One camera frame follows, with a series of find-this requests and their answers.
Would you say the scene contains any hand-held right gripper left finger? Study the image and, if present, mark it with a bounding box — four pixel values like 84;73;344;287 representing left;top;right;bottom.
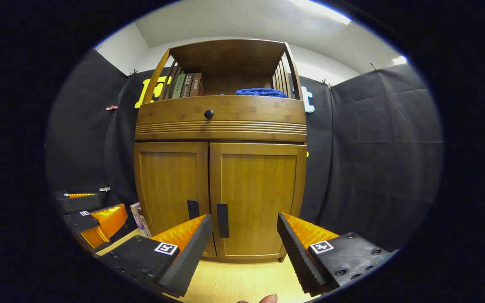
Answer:
95;214;213;298

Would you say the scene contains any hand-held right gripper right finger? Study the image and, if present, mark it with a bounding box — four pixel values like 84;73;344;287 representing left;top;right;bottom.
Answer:
277;213;394;297

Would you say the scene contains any wooden shoe cabinet door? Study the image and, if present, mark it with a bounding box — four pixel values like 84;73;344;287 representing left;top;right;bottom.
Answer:
209;142;307;262
134;142;217;258

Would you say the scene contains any wooden double-door shoe cabinet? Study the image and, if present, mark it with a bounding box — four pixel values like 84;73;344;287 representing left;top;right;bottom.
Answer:
134;39;308;263

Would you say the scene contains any wooden cabinet drawer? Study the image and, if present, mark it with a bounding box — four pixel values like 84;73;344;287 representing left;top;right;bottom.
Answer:
135;95;307;142

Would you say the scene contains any pale thin book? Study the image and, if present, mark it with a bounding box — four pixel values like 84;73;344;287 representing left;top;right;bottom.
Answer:
130;202;147;236

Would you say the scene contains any dark cover thin book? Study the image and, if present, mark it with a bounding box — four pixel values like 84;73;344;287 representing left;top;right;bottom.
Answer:
140;210;153;238

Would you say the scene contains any black backdrop cloth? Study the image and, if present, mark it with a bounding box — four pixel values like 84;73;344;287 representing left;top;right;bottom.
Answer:
45;48;444;253

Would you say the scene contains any green book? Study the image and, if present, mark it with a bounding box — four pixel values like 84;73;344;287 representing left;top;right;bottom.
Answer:
172;74;186;100

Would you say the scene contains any dark grey book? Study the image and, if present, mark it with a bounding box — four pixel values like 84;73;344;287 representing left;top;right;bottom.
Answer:
181;73;195;98

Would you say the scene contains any brown book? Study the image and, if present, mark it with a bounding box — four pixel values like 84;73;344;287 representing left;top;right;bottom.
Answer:
189;72;205;97

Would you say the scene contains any blue towel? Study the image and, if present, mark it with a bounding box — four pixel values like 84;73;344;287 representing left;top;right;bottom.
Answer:
235;88;288;98

